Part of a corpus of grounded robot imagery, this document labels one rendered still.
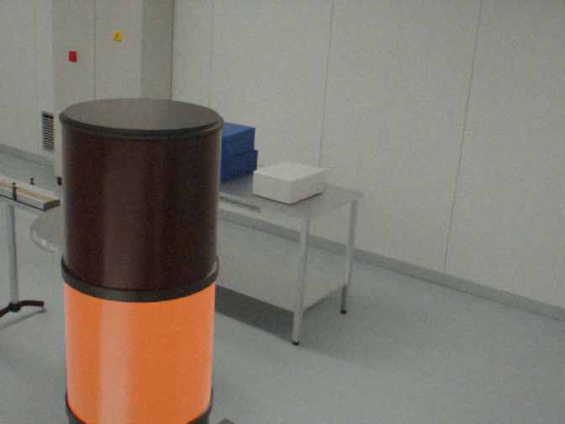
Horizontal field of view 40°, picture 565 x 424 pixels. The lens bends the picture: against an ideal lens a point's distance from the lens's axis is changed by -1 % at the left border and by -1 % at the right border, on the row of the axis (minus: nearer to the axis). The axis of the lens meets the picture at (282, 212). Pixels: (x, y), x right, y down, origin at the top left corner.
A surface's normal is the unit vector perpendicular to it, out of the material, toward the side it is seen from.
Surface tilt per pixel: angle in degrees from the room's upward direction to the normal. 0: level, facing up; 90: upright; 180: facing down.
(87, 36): 90
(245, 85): 90
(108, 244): 90
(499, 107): 90
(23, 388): 0
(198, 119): 0
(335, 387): 0
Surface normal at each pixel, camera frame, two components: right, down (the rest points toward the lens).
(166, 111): 0.07, -0.95
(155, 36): 0.83, 0.23
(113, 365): -0.21, 0.30
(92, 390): -0.50, 0.24
